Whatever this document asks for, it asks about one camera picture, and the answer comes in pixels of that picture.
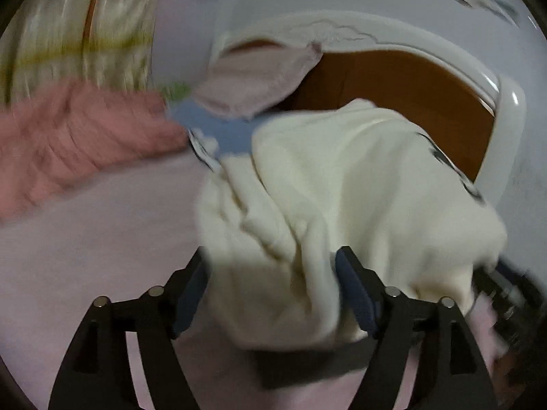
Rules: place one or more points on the white and wooden headboard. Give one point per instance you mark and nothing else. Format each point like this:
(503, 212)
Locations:
(406, 89)

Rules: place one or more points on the pink plaid quilt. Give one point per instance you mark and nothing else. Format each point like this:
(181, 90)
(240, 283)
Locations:
(85, 136)

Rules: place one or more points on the green cloth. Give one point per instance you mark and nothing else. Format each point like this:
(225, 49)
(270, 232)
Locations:
(175, 92)

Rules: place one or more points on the pink bed sheet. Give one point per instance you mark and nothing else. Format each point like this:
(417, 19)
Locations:
(107, 243)

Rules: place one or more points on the blue patterned pillow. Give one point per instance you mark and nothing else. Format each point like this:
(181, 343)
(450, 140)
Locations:
(226, 130)

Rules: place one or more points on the tree print curtain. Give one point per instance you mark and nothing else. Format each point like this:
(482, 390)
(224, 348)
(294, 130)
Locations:
(85, 30)

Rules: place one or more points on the cream printed hoodie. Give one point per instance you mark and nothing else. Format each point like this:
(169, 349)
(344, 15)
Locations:
(342, 188)

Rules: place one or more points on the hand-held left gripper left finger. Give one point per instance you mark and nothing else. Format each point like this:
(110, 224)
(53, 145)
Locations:
(192, 303)

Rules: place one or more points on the pink pillow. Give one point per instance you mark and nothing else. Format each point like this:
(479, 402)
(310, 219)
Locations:
(252, 81)

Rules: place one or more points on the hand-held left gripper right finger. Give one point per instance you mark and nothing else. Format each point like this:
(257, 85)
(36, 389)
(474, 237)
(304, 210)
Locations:
(359, 299)

